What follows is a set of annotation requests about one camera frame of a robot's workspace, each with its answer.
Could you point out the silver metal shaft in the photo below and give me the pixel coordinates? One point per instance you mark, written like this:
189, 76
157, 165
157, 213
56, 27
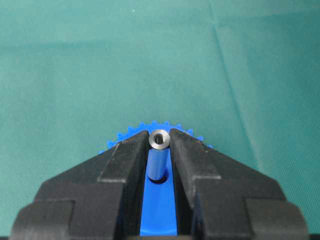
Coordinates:
159, 142

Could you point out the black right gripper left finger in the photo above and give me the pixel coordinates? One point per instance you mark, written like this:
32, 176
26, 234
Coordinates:
99, 199

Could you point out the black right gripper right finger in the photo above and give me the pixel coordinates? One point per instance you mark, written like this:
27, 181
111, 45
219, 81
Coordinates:
219, 198

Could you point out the green cloth mat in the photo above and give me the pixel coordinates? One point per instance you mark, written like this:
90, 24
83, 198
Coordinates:
242, 74

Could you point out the blue plastic gear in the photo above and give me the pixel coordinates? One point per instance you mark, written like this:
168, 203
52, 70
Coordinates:
158, 216

